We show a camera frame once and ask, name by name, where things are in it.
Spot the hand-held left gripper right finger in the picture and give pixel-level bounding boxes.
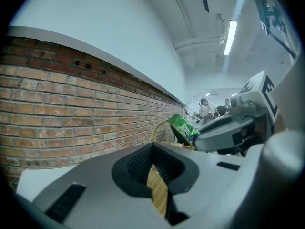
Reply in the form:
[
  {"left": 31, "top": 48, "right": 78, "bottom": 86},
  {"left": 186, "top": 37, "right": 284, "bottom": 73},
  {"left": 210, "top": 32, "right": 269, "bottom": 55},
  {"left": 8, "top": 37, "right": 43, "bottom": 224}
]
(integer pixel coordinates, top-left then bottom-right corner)
[{"left": 152, "top": 142, "right": 246, "bottom": 225}]

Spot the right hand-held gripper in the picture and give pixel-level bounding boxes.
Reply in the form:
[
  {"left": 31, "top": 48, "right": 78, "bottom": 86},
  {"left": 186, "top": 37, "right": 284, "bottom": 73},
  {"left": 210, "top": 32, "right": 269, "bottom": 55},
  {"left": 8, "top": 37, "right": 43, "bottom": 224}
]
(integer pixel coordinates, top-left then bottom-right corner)
[{"left": 192, "top": 70, "right": 279, "bottom": 156}]

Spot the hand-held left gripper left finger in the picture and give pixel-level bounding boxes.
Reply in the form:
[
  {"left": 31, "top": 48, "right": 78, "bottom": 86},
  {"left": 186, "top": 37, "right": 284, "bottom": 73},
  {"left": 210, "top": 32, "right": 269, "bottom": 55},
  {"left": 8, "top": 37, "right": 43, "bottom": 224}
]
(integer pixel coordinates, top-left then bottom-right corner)
[{"left": 33, "top": 142, "right": 167, "bottom": 228}]

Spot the green candy stick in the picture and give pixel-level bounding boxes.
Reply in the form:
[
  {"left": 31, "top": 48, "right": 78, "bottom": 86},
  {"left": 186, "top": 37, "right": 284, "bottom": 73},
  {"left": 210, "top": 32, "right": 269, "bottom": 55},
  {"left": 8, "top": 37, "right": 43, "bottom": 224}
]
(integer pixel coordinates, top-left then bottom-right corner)
[{"left": 169, "top": 113, "right": 201, "bottom": 145}]

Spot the two-tier wicker basket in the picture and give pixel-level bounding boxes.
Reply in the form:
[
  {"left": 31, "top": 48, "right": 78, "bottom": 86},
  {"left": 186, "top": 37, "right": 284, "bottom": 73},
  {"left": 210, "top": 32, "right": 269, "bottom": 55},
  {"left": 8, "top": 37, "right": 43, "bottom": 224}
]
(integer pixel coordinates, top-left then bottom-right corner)
[{"left": 146, "top": 120, "right": 198, "bottom": 218}]

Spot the person's right forearm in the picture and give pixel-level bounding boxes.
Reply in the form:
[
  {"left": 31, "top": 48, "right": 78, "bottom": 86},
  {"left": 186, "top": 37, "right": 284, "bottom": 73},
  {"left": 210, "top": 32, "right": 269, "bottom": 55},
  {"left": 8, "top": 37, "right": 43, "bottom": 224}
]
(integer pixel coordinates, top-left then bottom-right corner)
[{"left": 274, "top": 113, "right": 289, "bottom": 134}]

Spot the white printed shirt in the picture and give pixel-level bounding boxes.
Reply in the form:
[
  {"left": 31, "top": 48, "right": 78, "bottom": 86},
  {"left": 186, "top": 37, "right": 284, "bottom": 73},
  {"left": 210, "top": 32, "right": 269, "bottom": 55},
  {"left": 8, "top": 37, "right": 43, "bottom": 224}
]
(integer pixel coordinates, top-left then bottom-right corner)
[{"left": 252, "top": 0, "right": 305, "bottom": 133}]

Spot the white ceiling pipe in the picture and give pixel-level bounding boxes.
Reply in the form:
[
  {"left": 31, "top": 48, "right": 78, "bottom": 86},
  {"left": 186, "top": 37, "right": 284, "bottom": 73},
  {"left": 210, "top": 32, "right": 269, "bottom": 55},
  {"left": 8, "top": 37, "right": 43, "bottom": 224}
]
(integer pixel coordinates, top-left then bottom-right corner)
[{"left": 173, "top": 34, "right": 227, "bottom": 51}]

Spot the long ceiling tube light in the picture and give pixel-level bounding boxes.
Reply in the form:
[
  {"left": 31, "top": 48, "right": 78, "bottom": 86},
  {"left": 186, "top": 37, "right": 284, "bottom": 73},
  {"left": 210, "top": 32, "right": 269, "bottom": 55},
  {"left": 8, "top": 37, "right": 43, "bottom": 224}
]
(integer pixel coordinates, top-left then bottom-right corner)
[{"left": 223, "top": 19, "right": 238, "bottom": 56}]

